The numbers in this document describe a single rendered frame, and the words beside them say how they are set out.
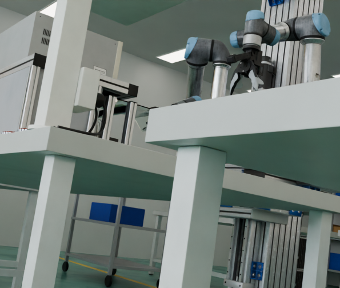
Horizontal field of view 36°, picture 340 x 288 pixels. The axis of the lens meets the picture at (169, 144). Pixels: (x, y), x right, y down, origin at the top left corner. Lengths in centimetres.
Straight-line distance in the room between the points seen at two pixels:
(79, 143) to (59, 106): 11
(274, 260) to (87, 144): 183
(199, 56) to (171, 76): 649
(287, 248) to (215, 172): 215
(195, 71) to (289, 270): 116
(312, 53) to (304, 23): 15
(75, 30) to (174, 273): 67
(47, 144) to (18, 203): 672
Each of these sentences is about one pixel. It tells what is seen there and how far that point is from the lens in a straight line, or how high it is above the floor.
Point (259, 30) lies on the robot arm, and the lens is 220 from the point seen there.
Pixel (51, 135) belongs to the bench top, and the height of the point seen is 73.
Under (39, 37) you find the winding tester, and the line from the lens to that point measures 209.
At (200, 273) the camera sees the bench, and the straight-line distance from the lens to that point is 72.
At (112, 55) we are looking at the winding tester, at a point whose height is 125.
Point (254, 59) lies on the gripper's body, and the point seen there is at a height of 130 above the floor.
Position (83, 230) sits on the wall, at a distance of 822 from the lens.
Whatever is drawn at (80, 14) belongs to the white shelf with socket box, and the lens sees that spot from 122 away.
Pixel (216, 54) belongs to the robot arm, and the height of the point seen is 148.
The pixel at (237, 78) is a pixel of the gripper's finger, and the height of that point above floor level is 122.
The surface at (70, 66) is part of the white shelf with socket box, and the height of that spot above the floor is 90.
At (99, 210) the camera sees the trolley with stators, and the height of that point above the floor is 64.
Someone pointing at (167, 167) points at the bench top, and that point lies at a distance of 121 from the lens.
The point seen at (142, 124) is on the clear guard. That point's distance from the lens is 243.
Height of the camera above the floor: 58
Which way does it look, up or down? 9 degrees up
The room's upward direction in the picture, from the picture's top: 8 degrees clockwise
